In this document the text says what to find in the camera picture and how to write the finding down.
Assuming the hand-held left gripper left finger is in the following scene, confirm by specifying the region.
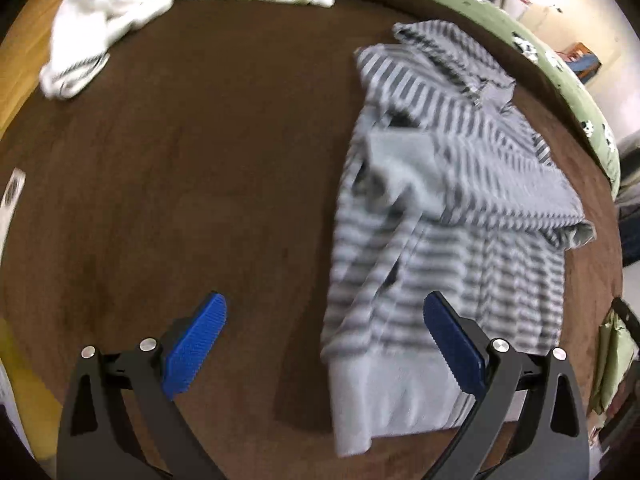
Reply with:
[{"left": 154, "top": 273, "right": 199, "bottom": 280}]
[{"left": 56, "top": 291, "right": 228, "bottom": 480}]

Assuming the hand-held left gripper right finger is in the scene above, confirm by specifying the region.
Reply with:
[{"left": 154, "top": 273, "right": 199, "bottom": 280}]
[{"left": 422, "top": 290, "right": 586, "bottom": 480}]

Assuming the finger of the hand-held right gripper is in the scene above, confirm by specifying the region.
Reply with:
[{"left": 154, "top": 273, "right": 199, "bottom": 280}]
[{"left": 612, "top": 297, "right": 640, "bottom": 328}]

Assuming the grey striped hoodie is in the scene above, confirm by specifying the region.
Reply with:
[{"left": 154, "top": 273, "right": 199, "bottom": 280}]
[{"left": 320, "top": 20, "right": 597, "bottom": 458}]

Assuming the light green cloth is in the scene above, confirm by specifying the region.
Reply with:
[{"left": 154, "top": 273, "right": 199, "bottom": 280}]
[{"left": 589, "top": 307, "right": 638, "bottom": 413}]

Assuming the wooden chair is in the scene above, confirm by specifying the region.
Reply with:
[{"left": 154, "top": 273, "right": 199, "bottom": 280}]
[{"left": 562, "top": 42, "right": 602, "bottom": 81}]

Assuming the green panda-print blanket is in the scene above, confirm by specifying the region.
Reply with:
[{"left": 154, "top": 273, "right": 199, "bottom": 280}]
[{"left": 340, "top": 0, "right": 621, "bottom": 196}]

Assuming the wooden headboard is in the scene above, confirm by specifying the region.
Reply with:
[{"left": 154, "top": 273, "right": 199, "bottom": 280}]
[{"left": 0, "top": 0, "right": 166, "bottom": 131}]

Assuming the white towel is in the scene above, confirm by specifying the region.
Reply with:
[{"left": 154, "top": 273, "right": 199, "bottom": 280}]
[{"left": 39, "top": 0, "right": 176, "bottom": 101}]

